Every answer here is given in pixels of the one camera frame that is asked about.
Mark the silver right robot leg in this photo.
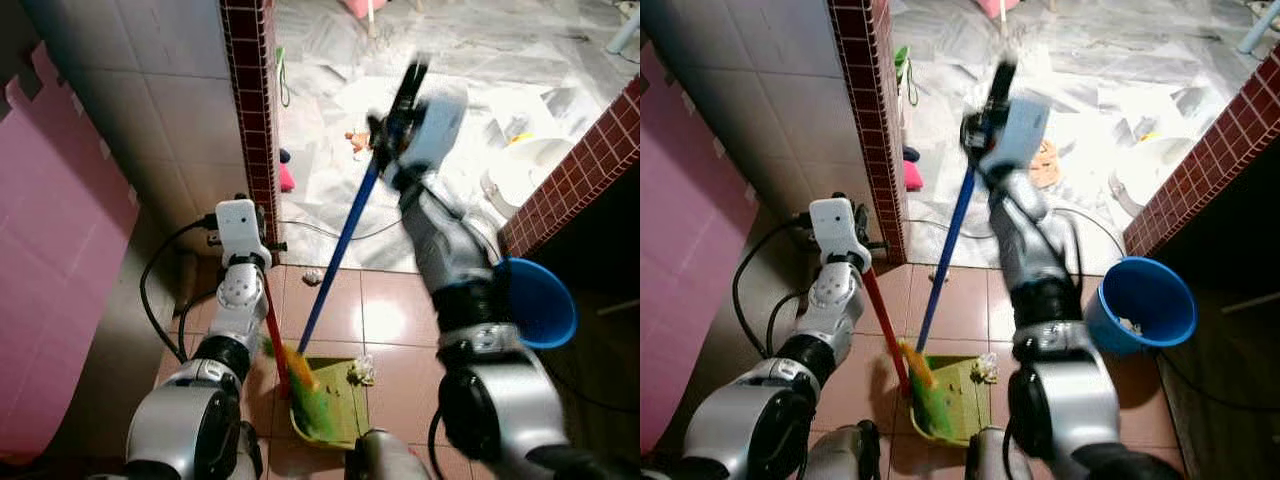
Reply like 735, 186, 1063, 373
344, 428, 433, 480
964, 427, 1013, 480

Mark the blue plastic bucket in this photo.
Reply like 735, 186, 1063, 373
494, 257, 579, 350
1084, 256, 1199, 357

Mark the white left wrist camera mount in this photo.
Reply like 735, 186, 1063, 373
808, 197, 871, 267
215, 198, 273, 267

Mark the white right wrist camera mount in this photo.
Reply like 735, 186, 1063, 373
985, 95, 1053, 183
400, 85, 469, 179

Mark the blue handled broom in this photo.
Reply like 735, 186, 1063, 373
283, 150, 387, 443
898, 165, 977, 443

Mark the green dustpan with red handle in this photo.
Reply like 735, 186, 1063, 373
862, 268, 993, 448
262, 270, 373, 451

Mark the white pipe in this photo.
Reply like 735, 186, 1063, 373
605, 5, 641, 56
1237, 0, 1280, 57

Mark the silver robot leg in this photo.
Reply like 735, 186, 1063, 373
798, 420, 884, 480
964, 427, 1013, 480
237, 420, 267, 480
344, 428, 433, 480

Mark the silver left robot leg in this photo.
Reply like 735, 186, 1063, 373
798, 420, 884, 480
237, 420, 267, 480

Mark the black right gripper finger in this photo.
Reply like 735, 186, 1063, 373
984, 58, 1019, 117
394, 58, 431, 121

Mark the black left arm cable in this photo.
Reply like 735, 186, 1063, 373
732, 213, 813, 358
139, 218, 219, 363

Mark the white basin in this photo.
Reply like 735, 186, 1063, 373
1107, 134, 1197, 219
479, 134, 577, 218

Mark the pink foam mat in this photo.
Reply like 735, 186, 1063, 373
0, 40, 142, 463
640, 45, 748, 453

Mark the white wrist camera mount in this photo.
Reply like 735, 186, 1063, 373
400, 85, 469, 179
808, 197, 871, 267
985, 95, 1053, 183
215, 198, 273, 267

